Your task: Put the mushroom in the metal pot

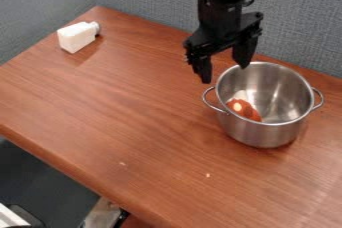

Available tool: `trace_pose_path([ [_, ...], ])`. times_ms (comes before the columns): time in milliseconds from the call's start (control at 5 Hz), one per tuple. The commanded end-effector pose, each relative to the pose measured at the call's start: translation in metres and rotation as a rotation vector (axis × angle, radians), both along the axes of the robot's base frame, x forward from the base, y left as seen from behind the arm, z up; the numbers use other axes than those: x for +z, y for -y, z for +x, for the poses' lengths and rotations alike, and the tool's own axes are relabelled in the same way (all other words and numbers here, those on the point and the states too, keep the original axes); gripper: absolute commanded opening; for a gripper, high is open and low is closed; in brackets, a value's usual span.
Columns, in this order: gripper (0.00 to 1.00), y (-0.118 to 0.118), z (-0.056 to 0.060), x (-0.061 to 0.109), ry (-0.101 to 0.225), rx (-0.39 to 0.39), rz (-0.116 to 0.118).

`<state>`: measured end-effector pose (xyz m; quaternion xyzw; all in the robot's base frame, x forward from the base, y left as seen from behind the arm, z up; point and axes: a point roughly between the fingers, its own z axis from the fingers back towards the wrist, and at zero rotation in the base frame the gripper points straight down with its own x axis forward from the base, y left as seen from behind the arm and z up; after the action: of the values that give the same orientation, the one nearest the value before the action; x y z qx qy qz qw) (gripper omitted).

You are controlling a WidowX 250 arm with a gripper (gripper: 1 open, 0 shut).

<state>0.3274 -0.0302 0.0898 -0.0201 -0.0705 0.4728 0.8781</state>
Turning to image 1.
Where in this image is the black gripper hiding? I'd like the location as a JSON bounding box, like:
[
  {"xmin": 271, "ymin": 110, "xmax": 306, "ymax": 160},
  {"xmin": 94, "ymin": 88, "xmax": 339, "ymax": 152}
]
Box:
[{"xmin": 184, "ymin": 0, "xmax": 263, "ymax": 84}]

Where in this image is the white toy mushroom red cap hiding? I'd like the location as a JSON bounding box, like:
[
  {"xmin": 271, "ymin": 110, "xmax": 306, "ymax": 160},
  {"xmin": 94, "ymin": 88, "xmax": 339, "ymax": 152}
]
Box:
[{"xmin": 225, "ymin": 90, "xmax": 261, "ymax": 122}]

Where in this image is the shiny metal pot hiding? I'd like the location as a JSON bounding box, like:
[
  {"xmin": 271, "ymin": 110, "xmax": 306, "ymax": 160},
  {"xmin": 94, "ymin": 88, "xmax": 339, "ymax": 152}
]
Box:
[{"xmin": 201, "ymin": 61, "xmax": 324, "ymax": 148}]

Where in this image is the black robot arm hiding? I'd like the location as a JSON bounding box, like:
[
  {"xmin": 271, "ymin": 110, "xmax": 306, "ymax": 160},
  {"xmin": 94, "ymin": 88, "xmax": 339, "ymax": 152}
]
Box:
[{"xmin": 183, "ymin": 0, "xmax": 263, "ymax": 84}]

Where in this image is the white plastic bottle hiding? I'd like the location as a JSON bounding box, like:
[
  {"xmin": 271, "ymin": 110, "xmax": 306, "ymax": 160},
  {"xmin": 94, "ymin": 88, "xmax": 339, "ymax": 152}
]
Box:
[{"xmin": 57, "ymin": 21, "xmax": 100, "ymax": 54}]

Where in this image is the white box at corner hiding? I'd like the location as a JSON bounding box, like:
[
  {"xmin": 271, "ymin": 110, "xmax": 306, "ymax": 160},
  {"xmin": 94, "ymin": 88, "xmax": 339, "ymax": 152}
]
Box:
[{"xmin": 0, "ymin": 203, "xmax": 32, "ymax": 228}]

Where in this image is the table leg frame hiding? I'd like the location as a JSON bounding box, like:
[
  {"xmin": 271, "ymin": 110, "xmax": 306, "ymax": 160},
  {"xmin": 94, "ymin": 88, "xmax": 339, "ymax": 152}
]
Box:
[{"xmin": 80, "ymin": 198, "xmax": 129, "ymax": 228}]

